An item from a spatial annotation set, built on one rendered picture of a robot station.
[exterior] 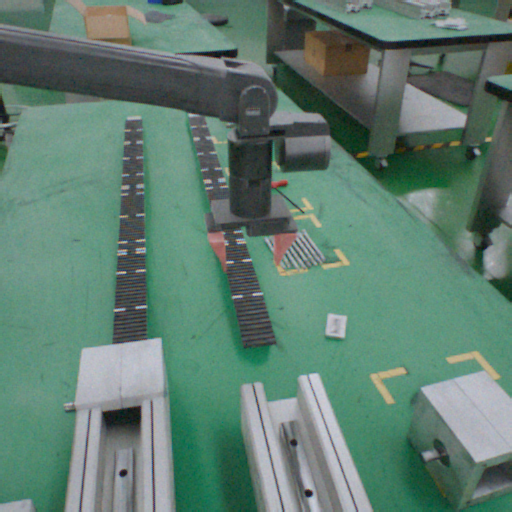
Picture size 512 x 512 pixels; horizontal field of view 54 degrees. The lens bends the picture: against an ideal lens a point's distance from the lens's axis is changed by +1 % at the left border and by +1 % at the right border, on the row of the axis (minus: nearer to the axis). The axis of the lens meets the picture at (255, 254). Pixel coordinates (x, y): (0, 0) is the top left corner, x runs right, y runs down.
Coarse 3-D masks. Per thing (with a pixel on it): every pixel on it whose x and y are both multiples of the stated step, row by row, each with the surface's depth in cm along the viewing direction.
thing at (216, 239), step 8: (208, 216) 70; (208, 224) 68; (208, 232) 67; (216, 232) 67; (216, 240) 66; (216, 248) 66; (224, 248) 67; (224, 256) 68; (224, 264) 70; (224, 272) 72
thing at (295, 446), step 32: (256, 384) 60; (320, 384) 60; (256, 416) 56; (288, 416) 61; (320, 416) 56; (256, 448) 53; (288, 448) 56; (320, 448) 54; (256, 480) 53; (288, 480) 54; (320, 480) 54; (352, 480) 50
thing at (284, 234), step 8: (256, 224) 65; (264, 224) 65; (272, 224) 66; (280, 224) 66; (288, 224) 68; (296, 224) 68; (248, 232) 66; (256, 232) 66; (264, 232) 66; (272, 232) 66; (280, 232) 66; (288, 232) 67; (296, 232) 67; (280, 240) 69; (288, 240) 68; (280, 248) 70; (280, 256) 71
